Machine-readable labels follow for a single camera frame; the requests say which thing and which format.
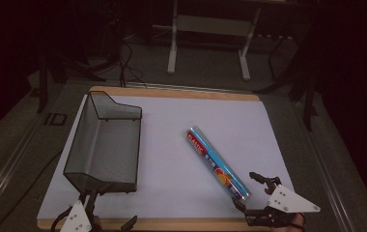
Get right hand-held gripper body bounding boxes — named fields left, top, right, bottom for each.
left=244, top=184, right=322, bottom=230

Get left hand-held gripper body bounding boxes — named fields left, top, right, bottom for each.
left=60, top=192, right=97, bottom=232

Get black wire mesh basket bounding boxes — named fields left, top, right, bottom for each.
left=63, top=90, right=143, bottom=196

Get blue and red wrap box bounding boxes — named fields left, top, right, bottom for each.
left=185, top=125, right=252, bottom=202

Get person's right hand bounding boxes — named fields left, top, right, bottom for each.
left=269, top=212, right=307, bottom=232

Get person's left hand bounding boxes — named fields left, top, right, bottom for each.
left=92, top=215, right=103, bottom=232

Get black metal stand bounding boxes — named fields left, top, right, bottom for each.
left=255, top=32, right=320, bottom=131
left=36, top=47, right=69, bottom=114

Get white table sheet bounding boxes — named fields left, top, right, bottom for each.
left=37, top=94, right=296, bottom=221

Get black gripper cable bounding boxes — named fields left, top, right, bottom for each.
left=50, top=206, right=73, bottom=232

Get metal floor rail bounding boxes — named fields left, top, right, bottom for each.
left=292, top=100, right=357, bottom=232
left=0, top=109, right=49, bottom=220

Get black floor cable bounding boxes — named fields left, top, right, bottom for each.
left=0, top=149, right=64, bottom=232

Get black floor cables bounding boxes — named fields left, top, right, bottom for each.
left=113, top=35, right=148, bottom=89

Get white metal desk frame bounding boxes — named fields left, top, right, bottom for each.
left=166, top=0, right=264, bottom=82

